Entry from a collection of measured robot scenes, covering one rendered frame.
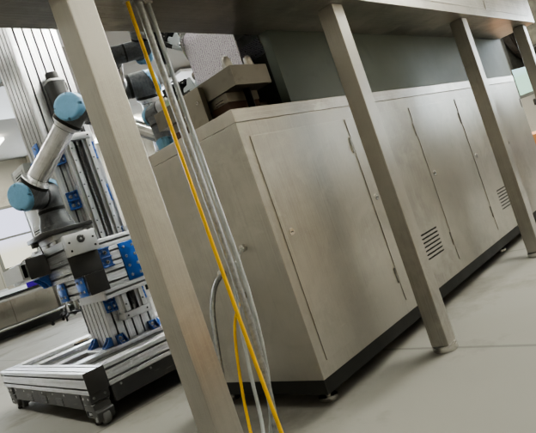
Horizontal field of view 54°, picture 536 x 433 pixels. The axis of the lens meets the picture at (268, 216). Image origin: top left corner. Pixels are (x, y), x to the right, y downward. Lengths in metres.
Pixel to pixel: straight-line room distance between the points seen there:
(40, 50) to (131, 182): 1.99
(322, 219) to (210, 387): 0.76
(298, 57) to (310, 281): 0.75
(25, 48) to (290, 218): 1.80
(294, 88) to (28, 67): 1.53
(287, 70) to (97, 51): 0.81
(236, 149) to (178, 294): 0.60
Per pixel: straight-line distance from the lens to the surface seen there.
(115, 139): 1.02
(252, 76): 1.62
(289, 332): 1.55
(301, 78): 1.79
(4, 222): 10.46
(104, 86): 1.05
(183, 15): 1.45
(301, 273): 1.52
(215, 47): 1.89
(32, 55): 2.91
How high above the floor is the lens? 0.60
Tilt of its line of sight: 1 degrees down
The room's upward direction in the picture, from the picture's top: 19 degrees counter-clockwise
